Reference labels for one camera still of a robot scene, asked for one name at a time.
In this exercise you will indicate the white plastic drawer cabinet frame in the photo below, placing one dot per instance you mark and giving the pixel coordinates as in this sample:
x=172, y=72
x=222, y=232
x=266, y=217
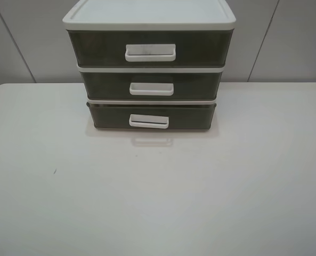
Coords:
x=149, y=16

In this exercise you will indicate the dark middle drawer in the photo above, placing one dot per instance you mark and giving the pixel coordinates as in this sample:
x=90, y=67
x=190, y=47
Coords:
x=152, y=86

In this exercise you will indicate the dark drawer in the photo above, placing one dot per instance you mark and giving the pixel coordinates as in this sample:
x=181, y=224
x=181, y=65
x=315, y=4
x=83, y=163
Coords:
x=194, y=49
x=152, y=117
x=152, y=86

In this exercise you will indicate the dark bottom drawer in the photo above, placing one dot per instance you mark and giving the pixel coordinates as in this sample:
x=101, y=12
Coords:
x=152, y=117

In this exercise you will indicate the dark top drawer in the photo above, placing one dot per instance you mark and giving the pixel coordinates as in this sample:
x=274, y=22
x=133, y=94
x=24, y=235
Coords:
x=194, y=49

